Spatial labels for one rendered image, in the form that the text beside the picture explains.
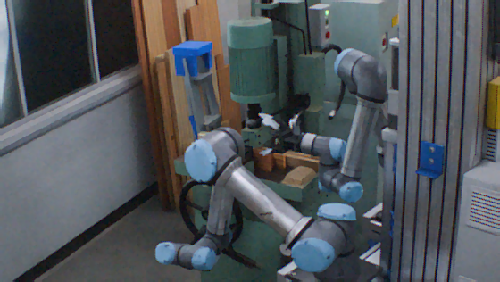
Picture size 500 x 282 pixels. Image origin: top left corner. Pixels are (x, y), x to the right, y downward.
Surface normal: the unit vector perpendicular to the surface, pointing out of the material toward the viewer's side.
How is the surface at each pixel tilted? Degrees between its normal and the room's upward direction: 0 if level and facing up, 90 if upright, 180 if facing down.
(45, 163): 90
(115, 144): 90
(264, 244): 90
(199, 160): 86
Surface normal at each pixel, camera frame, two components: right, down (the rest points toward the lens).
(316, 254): -0.39, 0.44
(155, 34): 0.86, 0.09
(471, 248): -0.69, 0.30
